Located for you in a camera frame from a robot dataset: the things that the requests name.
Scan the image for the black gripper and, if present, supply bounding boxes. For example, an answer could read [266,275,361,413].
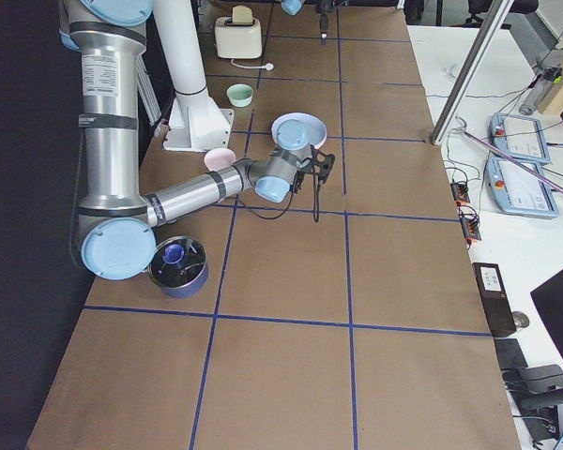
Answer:
[315,0,347,43]
[291,171,305,193]

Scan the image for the blue plate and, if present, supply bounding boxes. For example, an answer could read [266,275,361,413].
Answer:
[271,112,327,149]

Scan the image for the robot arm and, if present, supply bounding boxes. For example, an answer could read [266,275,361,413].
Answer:
[281,0,348,45]
[59,1,312,280]

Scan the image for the pink bowl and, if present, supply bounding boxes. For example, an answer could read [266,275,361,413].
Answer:
[204,148,236,171]

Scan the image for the cream white toaster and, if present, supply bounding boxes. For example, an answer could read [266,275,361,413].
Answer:
[214,5,263,59]

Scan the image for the green bowl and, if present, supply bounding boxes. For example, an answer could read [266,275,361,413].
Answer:
[226,83,253,108]

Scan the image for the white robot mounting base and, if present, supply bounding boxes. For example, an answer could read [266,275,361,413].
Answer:
[163,95,235,152]

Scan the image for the white support column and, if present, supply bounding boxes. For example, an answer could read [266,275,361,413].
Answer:
[153,0,206,101]

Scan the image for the dark blue saucepan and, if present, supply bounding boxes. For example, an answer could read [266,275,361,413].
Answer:
[148,236,209,298]

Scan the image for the near teach pendant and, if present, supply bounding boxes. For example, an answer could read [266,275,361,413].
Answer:
[485,157,559,218]

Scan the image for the teach pendant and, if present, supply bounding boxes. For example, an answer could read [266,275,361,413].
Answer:
[490,112,551,165]
[485,157,559,218]

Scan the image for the far teach pendant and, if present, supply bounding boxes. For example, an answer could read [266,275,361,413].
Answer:
[490,112,551,165]

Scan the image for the black power adapter box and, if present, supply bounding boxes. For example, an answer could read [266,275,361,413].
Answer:
[472,262,516,338]

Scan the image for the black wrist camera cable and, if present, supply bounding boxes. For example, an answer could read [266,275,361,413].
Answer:
[236,175,325,223]

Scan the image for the white power plug cable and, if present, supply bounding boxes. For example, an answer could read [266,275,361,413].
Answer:
[229,57,275,72]

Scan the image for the aluminium frame post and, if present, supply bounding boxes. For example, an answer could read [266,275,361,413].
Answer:
[430,0,514,145]

